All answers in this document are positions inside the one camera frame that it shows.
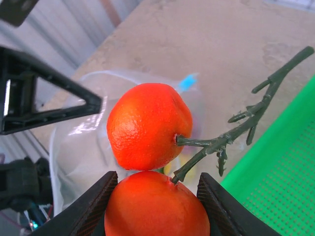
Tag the clear zip-top plastic bag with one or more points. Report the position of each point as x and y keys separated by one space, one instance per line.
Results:
x=81 y=147

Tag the green perforated plastic basket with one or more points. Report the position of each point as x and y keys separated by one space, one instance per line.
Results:
x=283 y=172

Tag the orange tangerines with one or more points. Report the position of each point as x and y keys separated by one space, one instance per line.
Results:
x=147 y=127

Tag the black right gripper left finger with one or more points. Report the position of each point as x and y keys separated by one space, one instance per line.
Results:
x=83 y=211

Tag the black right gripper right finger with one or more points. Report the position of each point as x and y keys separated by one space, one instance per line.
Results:
x=229 y=214

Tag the dark grey camera box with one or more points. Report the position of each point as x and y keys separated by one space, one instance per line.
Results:
x=14 y=12

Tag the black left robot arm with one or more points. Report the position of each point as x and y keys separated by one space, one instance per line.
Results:
x=22 y=182

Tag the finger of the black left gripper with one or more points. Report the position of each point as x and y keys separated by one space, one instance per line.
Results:
x=93 y=105

